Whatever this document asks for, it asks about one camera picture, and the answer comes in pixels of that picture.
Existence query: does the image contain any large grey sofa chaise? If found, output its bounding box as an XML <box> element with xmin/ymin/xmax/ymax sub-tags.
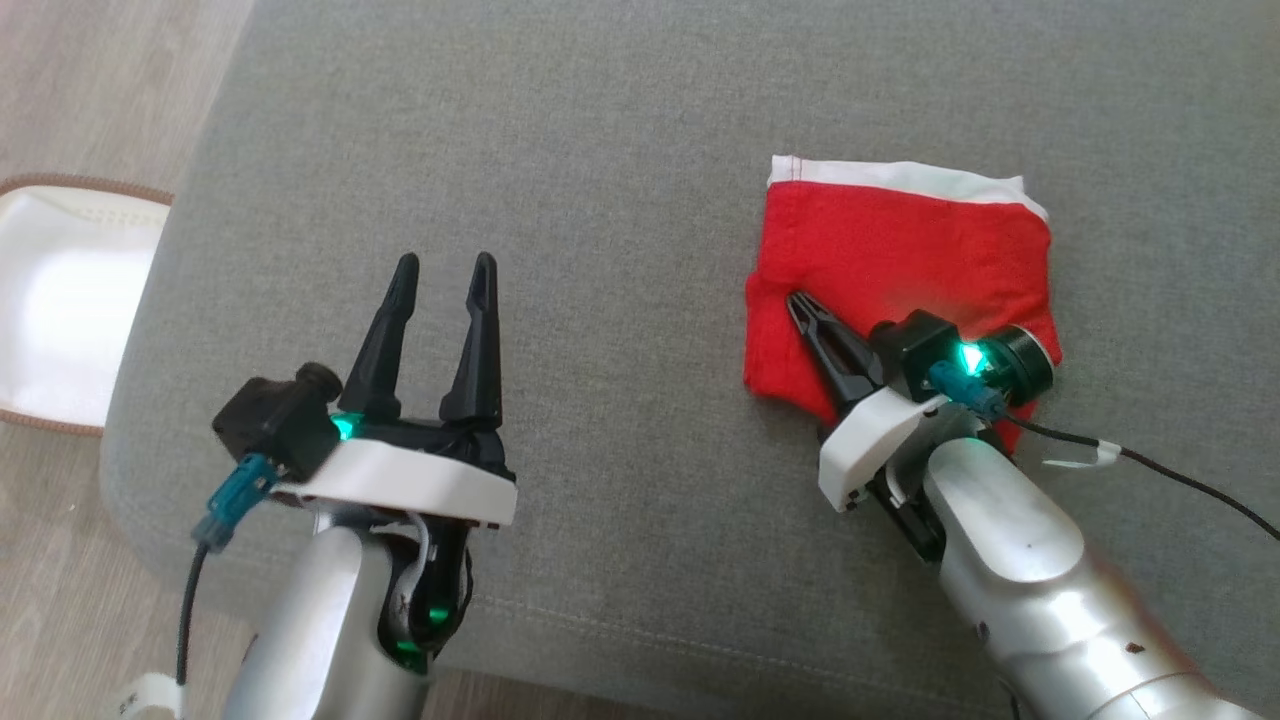
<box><xmin>98</xmin><ymin>0</ymin><xmax>1280</xmax><ymax>720</ymax></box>

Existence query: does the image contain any right black cable blue plug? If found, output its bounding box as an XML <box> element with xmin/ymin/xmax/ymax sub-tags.
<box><xmin>928</xmin><ymin>358</ymin><xmax>1280</xmax><ymax>543</ymax></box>

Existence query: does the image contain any white basket brown rim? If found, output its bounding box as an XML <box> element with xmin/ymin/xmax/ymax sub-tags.
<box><xmin>0</xmin><ymin>174</ymin><xmax>174</xmax><ymax>439</ymax></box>

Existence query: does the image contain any left black cable blue plug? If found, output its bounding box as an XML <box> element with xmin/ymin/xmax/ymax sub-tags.
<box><xmin>174</xmin><ymin>452</ymin><xmax>281</xmax><ymax>693</ymax></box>

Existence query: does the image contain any black cable blue plug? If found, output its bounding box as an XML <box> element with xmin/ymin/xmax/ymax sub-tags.
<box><xmin>928</xmin><ymin>358</ymin><xmax>1280</xmax><ymax>543</ymax></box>
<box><xmin>174</xmin><ymin>452</ymin><xmax>281</xmax><ymax>693</ymax></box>

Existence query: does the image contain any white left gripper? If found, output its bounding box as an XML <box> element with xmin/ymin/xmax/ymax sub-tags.
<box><xmin>270</xmin><ymin>251</ymin><xmax>519</xmax><ymax>677</ymax></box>

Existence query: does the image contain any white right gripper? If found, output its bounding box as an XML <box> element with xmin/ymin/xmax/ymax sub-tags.
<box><xmin>786</xmin><ymin>291</ymin><xmax>953</xmax><ymax>514</ymax></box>

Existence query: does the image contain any red white-trimmed garment small logo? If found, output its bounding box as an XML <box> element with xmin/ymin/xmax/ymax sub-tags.
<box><xmin>742</xmin><ymin>154</ymin><xmax>1064</xmax><ymax>457</ymax></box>

